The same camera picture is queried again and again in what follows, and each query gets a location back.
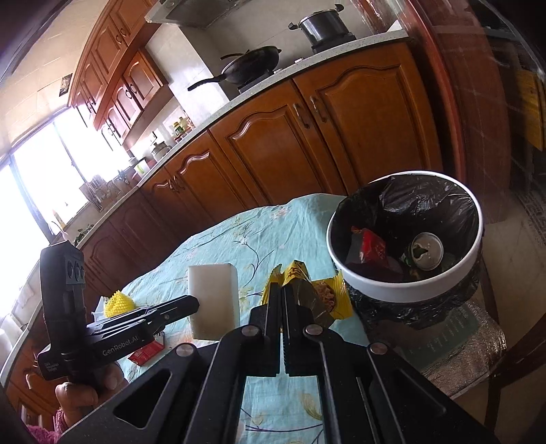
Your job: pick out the steel range hood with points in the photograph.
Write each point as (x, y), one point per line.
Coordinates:
(198, 14)

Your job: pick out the green gold snack pouch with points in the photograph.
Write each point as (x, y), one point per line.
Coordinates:
(327, 298)

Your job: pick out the green soda can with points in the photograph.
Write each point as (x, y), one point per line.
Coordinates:
(425, 252)

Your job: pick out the person's left hand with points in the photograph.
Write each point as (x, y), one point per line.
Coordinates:
(76, 399)

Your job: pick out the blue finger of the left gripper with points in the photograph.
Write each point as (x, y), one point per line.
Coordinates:
(166, 309)

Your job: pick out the black trash bag liner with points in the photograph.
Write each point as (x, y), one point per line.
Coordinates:
(422, 314)

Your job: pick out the wooden upper kitchen cabinets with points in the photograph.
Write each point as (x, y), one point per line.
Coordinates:
(117, 85)

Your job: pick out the small metal kettle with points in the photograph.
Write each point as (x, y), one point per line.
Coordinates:
(159, 150)

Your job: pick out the pink sleeve forearm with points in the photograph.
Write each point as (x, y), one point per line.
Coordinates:
(45, 436)

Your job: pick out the wooden kitchen cabinets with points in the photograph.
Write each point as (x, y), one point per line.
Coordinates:
(359, 114)
(117, 85)

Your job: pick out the silver padded stool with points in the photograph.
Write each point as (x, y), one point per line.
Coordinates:
(456, 354)

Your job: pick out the wooden lower kitchen cabinets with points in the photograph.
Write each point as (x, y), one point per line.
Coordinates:
(359, 114)

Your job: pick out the white foam block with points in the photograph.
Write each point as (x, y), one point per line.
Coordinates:
(217, 291)

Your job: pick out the black wok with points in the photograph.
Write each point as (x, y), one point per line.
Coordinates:
(246, 68)

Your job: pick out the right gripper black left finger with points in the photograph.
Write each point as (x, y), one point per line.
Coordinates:
(191, 395)

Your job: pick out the yellow foam fruit net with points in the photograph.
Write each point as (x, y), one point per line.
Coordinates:
(118, 304)

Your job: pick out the condiment bottles on counter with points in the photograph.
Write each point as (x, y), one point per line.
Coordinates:
(182, 127)

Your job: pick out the red chip bag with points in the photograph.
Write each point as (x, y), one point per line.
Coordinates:
(367, 256)

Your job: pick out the black stock pot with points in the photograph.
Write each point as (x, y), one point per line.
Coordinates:
(322, 26)

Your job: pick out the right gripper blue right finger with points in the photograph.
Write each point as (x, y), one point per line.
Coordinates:
(370, 394)

